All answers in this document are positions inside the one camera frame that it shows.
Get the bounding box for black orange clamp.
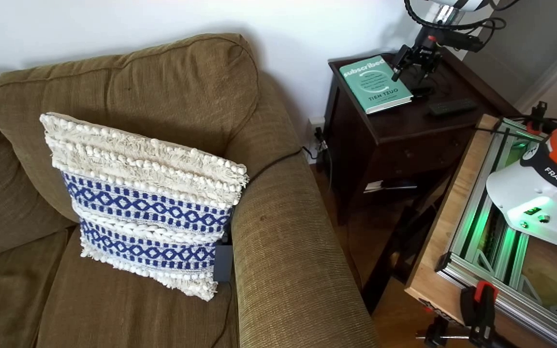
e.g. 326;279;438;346
461;280;498;348

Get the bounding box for teal green book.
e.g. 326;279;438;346
339;56;413;114

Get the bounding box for dark wooden side table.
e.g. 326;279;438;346
322;45;521;315

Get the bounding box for olive green fabric sofa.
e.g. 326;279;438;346
0;33;376;348

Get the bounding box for black device behind pillow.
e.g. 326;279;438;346
213;244;235;282

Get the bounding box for black remote control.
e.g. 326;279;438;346
428;99;478;116

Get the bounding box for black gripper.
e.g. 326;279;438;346
393;35;440;81

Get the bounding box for white blue patterned pillow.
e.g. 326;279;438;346
39;112;248;302

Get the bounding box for white orange robot arm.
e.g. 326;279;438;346
457;118;557;246

